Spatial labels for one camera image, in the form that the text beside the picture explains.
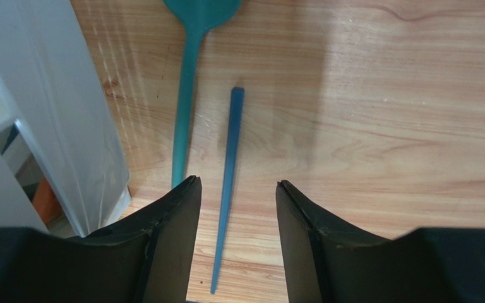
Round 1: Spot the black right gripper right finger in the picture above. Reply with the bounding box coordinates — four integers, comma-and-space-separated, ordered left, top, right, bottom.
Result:
275, 180, 485, 302

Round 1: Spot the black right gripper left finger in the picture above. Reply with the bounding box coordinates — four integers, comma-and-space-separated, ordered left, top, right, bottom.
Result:
0, 175, 202, 302

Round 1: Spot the blue chopstick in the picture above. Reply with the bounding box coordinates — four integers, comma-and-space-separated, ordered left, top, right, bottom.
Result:
210, 87, 245, 294

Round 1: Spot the orange chopstick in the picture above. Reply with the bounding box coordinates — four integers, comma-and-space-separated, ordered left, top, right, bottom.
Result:
32, 177, 63, 225

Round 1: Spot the white perforated utensil caddy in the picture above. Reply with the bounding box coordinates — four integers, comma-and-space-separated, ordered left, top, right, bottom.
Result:
0, 1, 130, 237

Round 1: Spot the teal plastic spoon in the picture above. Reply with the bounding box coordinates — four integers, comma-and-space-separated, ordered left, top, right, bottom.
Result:
164, 0, 242, 188

